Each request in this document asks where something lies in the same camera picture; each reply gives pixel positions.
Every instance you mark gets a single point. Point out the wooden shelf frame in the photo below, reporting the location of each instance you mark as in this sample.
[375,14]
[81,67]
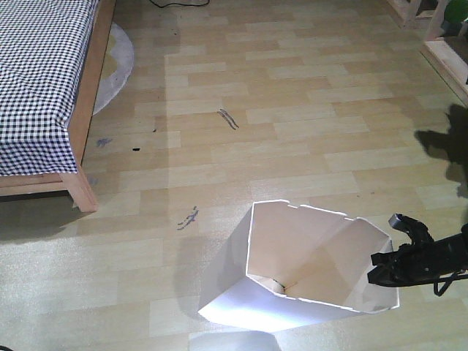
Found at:
[445,41]

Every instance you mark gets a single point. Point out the white plastic trash bin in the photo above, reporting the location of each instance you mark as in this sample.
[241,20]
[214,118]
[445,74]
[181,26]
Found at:
[288,266]

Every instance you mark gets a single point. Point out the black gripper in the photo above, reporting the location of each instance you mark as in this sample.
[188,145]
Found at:
[410,264]

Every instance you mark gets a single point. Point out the black white checkered bedsheet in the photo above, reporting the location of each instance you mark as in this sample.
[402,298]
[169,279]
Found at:
[43,50]

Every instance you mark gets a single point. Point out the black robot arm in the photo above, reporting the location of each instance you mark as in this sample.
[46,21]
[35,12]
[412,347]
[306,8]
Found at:
[450,260]

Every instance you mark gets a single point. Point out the round grey rug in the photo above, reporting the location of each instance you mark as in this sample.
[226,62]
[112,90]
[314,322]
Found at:
[117,67]

